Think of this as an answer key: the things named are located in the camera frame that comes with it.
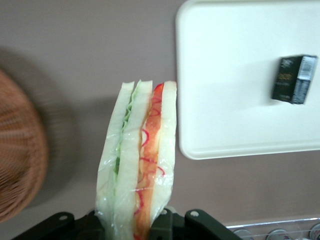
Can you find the round brown wicker basket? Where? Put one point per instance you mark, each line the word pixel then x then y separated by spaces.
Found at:
pixel 20 150

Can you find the triangle sandwich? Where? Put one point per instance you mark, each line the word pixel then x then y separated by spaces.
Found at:
pixel 130 150

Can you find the clear acrylic bottle rack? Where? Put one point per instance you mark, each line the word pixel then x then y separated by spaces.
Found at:
pixel 262 224

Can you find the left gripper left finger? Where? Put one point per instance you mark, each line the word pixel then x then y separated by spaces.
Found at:
pixel 62 225

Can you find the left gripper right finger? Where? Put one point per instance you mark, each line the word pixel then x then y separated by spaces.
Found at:
pixel 200 225

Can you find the beige plastic tray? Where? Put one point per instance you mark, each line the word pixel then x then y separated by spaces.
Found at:
pixel 225 75

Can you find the small black carton box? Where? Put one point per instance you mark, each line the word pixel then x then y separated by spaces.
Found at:
pixel 285 80

